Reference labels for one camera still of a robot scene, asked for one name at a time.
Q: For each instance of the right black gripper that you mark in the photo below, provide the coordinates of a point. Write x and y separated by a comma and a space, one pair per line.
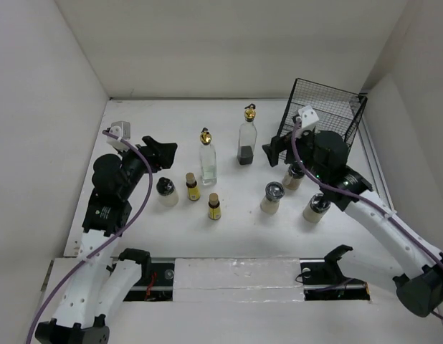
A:
277, 145

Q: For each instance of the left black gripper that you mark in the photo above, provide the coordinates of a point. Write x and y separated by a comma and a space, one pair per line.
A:
163, 158

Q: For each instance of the glass bottle with dark liquid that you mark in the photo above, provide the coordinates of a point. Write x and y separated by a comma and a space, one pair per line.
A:
247, 136

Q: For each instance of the brown spice jar black cap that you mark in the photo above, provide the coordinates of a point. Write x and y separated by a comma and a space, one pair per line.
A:
293, 177

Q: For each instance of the white spice jar black cap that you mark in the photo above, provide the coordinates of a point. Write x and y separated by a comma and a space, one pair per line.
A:
167, 193

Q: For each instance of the clear glass oil bottle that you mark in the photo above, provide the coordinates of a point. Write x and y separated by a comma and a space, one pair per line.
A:
207, 155

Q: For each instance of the small yellow bottle cork cap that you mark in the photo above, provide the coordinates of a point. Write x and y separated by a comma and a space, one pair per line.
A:
192, 187
214, 212

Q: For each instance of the spice jar silver lid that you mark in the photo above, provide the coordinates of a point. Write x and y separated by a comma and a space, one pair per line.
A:
274, 191

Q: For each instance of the spice jar black lid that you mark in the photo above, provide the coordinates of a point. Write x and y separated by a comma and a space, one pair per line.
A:
317, 207

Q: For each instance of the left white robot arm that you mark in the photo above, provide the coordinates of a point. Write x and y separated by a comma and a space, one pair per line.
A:
81, 305

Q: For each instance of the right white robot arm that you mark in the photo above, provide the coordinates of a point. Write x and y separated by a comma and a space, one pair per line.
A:
419, 283

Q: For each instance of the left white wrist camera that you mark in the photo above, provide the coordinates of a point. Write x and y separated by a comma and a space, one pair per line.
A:
121, 131

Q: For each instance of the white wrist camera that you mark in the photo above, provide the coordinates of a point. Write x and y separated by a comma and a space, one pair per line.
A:
121, 131
307, 118

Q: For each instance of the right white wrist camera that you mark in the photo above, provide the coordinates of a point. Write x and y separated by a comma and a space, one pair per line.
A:
307, 118

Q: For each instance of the black wire basket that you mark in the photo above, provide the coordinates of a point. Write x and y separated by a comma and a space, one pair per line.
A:
338, 110

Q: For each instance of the black metal rail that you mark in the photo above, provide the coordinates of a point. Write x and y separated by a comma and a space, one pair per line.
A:
244, 280

